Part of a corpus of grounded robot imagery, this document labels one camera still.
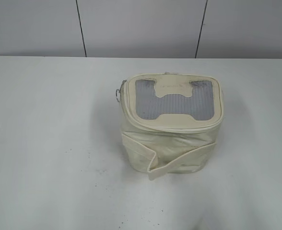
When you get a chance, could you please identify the cream zippered bag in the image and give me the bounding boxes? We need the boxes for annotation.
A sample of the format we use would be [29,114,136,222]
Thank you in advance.
[116,73,224,180]

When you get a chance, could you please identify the silver zipper pull ring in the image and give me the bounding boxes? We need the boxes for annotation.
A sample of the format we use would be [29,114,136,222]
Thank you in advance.
[113,80,124,99]

